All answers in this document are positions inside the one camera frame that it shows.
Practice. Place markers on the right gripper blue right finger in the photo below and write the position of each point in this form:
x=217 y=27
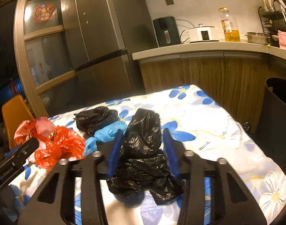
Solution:
x=231 y=200

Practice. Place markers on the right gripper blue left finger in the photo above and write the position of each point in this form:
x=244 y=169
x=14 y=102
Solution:
x=53 y=201

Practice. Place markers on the red white plastic bag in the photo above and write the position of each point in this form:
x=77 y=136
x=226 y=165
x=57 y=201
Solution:
x=41 y=129

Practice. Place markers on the blue plastic glove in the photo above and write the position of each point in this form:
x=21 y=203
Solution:
x=103 y=135

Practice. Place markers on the black plastic bag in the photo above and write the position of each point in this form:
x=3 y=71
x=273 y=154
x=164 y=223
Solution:
x=143 y=165
x=90 y=121

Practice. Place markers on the black round trash bin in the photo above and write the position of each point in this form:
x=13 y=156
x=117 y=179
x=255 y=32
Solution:
x=271 y=129

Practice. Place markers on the orange chair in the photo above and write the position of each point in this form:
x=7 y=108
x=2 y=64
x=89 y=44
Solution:
x=14 y=112

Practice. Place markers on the floral blue white tablecloth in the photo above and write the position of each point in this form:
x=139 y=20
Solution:
x=204 y=127

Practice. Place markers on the wooden lower cabinets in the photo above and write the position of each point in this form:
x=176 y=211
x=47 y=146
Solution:
x=235 y=80

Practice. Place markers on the wooden glass door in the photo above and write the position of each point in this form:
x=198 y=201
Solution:
x=43 y=60

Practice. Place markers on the red floral door decoration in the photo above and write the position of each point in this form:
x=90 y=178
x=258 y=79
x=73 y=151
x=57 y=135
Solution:
x=44 y=12

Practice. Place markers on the steel pot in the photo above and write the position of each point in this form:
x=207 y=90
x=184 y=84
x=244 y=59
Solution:
x=257 y=38

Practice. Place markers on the white rice cooker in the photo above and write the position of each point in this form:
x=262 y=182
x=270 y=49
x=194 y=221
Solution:
x=203 y=34

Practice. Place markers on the pink utensil holder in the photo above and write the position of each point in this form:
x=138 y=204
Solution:
x=282 y=39

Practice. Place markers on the cooking oil bottle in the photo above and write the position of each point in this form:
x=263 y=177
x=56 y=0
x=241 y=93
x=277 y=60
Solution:
x=229 y=26

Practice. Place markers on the dark grey refrigerator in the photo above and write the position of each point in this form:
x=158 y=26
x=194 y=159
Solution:
x=102 y=36

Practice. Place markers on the black air fryer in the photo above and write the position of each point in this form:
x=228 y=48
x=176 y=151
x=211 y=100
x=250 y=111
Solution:
x=166 y=31

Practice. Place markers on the black dish rack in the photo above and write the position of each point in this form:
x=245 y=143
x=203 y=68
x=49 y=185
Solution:
x=272 y=15

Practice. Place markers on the wall socket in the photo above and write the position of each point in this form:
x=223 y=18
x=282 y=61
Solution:
x=169 y=2

